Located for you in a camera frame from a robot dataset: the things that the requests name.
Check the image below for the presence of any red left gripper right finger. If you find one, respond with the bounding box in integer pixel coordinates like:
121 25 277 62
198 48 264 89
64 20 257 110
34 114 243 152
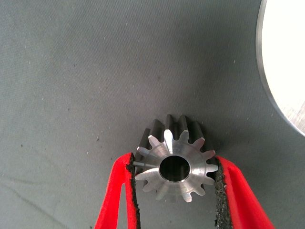
214 155 276 229

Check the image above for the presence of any dark grey table cloth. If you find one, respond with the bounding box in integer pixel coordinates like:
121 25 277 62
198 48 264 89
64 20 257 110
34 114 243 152
0 0 305 229

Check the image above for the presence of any round metal carrier plate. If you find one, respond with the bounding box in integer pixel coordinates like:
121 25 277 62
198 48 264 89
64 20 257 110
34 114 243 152
256 0 305 138

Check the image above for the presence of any steel planetary gear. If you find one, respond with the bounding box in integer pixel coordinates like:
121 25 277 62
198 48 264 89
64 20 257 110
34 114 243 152
133 114 219 203

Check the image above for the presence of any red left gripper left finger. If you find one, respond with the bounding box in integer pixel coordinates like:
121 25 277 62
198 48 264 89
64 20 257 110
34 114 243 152
94 152 141 229

